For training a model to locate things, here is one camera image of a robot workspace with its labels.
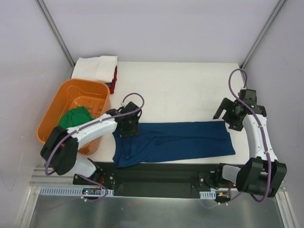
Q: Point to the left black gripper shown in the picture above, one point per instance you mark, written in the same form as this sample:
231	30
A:
129	131

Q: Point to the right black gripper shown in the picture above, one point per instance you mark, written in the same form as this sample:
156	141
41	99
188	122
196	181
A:
228	111

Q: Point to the blue t shirt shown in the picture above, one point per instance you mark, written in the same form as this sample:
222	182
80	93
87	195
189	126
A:
164	142

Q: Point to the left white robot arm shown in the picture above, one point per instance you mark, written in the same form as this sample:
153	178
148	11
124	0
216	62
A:
61	150

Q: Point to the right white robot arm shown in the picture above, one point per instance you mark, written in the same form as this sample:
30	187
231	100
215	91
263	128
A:
262	174

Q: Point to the red folded t shirt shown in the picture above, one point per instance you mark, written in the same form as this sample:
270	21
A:
113	83

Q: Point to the orange plastic basket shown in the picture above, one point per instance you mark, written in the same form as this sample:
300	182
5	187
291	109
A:
73	93

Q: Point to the green t shirt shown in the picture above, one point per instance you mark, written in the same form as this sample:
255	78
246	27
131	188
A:
75	117

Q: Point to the white folded t shirt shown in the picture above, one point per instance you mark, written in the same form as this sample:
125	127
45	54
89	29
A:
95	68

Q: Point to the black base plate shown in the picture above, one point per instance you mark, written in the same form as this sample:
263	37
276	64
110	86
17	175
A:
183	191

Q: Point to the right slotted cable duct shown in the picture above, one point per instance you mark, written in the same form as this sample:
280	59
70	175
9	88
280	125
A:
207	195

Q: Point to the slotted cable duct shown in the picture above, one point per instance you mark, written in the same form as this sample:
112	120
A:
74	191
207	195

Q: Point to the aluminium frame rail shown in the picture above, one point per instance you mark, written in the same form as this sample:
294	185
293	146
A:
38	177

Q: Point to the left slotted cable duct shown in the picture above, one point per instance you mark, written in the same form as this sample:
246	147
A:
74	191

